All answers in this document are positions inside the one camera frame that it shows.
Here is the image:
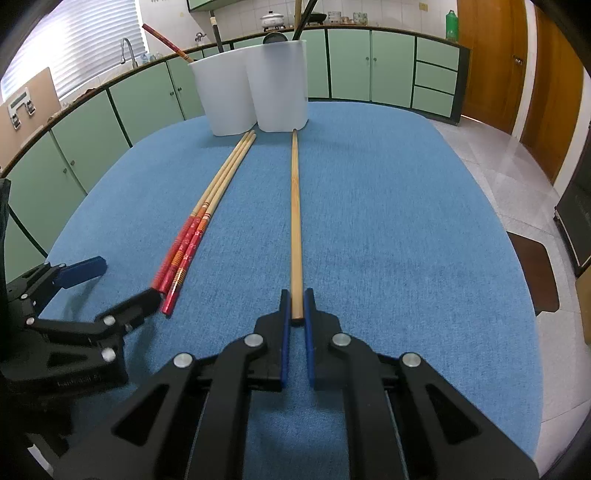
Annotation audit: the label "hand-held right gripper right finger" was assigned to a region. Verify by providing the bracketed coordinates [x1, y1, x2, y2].
[303, 287, 541, 480]

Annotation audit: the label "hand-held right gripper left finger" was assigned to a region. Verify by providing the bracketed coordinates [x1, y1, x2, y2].
[55, 288, 293, 480]

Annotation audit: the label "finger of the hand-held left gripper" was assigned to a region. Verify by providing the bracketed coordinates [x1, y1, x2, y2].
[4, 256, 108, 325]
[28, 287, 162, 361]

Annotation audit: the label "red-handled bamboo chopstick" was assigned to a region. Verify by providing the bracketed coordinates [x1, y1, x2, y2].
[161, 133, 257, 317]
[142, 24, 195, 64]
[151, 131, 247, 292]
[159, 130, 254, 301]

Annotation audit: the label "white twin utensil holder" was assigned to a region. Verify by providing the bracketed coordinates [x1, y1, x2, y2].
[187, 39, 309, 137]

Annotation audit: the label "blue table mat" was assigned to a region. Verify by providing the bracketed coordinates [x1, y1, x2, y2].
[44, 100, 546, 480]

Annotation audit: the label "white device on board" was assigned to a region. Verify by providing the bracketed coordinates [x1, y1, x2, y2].
[8, 91, 37, 130]

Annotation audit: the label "wooden board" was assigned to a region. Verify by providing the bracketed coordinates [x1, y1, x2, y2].
[0, 67, 61, 134]

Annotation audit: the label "white window blind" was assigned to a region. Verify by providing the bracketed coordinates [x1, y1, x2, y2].
[0, 0, 148, 93]

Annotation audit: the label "brown stool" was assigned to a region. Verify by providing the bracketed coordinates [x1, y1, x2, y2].
[507, 231, 561, 317]

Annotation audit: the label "green base cabinets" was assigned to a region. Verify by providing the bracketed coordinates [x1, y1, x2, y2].
[0, 25, 472, 273]

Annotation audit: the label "black glass-front cabinet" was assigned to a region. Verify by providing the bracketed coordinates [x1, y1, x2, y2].
[553, 134, 591, 278]

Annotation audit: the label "plain wooden door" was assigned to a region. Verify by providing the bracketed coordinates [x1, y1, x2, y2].
[519, 7, 583, 185]

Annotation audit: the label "green wall cabinets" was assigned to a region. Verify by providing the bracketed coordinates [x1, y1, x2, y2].
[187, 0, 241, 12]

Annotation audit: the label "wooden door with handle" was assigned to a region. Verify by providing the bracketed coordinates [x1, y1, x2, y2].
[457, 0, 529, 136]

